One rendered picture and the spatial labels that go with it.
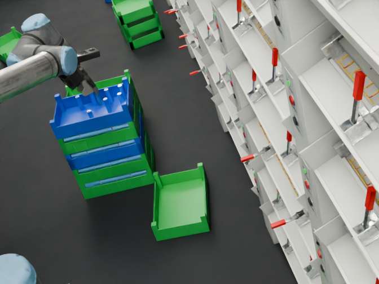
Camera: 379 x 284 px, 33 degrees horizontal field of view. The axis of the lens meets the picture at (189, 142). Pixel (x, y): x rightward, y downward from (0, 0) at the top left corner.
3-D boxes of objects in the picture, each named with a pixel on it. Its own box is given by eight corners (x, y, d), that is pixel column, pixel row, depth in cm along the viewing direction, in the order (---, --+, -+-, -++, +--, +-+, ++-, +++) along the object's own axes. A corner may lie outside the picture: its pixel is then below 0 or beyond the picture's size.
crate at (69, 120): (57, 140, 242) (49, 123, 237) (61, 110, 258) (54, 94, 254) (132, 121, 239) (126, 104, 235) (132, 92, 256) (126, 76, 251)
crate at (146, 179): (85, 199, 261) (78, 185, 256) (88, 168, 277) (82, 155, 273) (155, 183, 258) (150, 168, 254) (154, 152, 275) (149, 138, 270)
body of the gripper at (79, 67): (65, 84, 231) (45, 61, 223) (83, 69, 233) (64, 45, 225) (74, 92, 226) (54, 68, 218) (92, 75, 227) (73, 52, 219)
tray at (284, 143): (319, 224, 129) (285, 187, 121) (241, 80, 178) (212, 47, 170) (405, 167, 124) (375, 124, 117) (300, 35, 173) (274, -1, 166)
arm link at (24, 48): (26, 61, 199) (44, 33, 205) (-3, 59, 203) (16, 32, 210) (39, 81, 206) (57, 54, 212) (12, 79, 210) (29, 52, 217)
